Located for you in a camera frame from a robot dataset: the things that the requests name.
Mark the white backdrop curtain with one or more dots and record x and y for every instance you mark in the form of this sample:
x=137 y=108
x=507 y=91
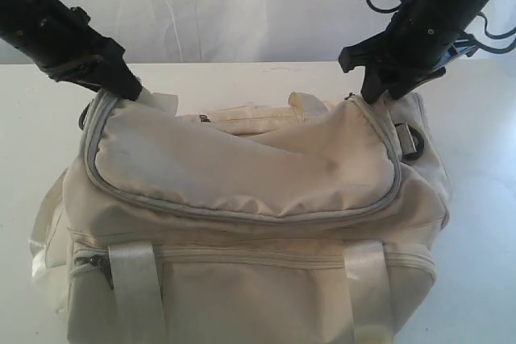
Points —
x=175 y=31

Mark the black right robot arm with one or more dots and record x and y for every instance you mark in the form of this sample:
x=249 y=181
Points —
x=467 y=9

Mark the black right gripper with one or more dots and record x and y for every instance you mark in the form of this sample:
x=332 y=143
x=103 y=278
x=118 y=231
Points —
x=410 y=51

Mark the beige canvas duffel bag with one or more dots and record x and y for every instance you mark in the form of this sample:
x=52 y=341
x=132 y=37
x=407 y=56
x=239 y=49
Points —
x=311 y=223

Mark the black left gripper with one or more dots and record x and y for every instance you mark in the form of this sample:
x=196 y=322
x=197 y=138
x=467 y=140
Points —
x=60 y=41

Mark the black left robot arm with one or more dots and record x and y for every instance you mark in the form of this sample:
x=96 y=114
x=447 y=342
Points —
x=61 y=42

